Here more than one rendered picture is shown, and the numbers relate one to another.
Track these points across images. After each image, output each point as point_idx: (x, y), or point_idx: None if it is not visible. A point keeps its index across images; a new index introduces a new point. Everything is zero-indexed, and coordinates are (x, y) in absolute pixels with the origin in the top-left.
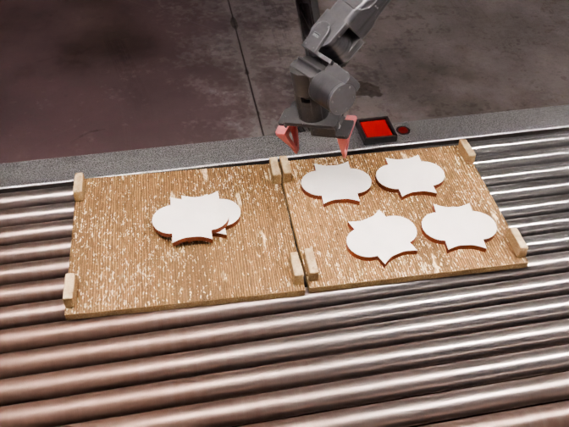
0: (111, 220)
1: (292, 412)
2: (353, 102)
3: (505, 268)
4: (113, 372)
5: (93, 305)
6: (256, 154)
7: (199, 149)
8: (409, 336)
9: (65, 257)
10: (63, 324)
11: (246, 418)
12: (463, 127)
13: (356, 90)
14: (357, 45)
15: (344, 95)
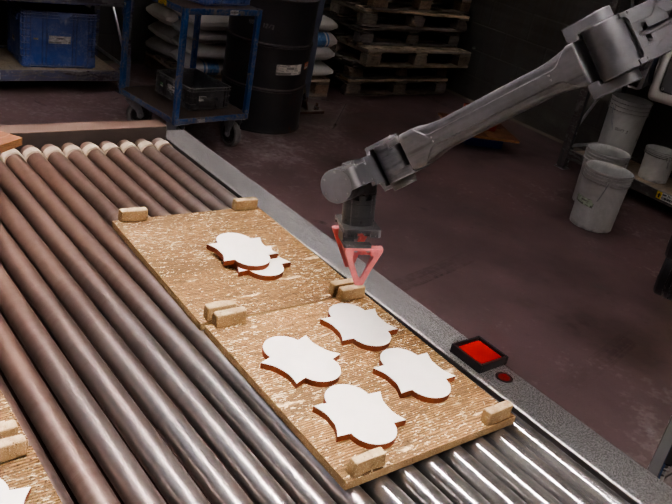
0: (221, 224)
1: (63, 344)
2: (346, 199)
3: (326, 468)
4: (69, 252)
5: (127, 229)
6: (370, 287)
7: None
8: (185, 406)
9: None
10: (107, 227)
11: (47, 321)
12: (562, 426)
13: (353, 188)
14: (405, 170)
15: (338, 182)
